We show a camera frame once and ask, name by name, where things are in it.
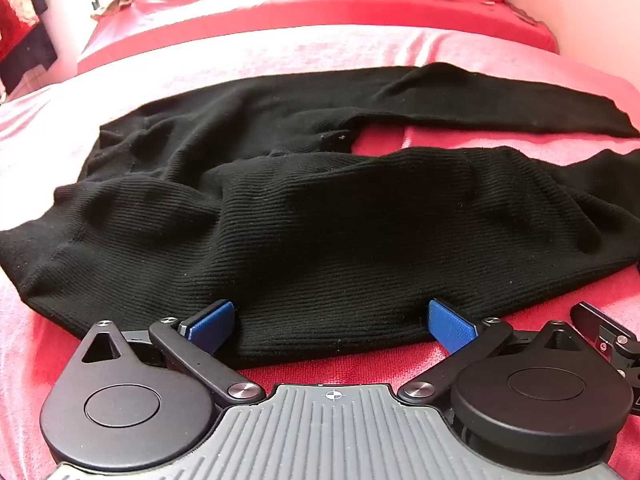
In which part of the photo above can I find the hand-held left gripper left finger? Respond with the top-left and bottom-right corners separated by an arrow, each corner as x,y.
75,300 -> 264,406

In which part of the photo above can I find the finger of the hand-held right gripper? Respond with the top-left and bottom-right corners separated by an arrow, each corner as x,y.
570,301 -> 640,361

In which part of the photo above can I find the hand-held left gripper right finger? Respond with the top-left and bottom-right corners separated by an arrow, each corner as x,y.
398,298 -> 596,403

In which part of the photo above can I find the pink blanket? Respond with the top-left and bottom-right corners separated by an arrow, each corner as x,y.
0,25 -> 640,480

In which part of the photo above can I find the red bed sheet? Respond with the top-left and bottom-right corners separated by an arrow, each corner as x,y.
77,0 -> 558,73

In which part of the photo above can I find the black hanging garment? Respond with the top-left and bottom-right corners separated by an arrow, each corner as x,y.
0,0 -> 58,96

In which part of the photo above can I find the brown crumpled cloth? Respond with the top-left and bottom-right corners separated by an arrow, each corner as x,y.
91,0 -> 160,22

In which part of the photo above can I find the red patterned hanging cloth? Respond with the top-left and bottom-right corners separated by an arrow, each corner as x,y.
0,0 -> 38,63

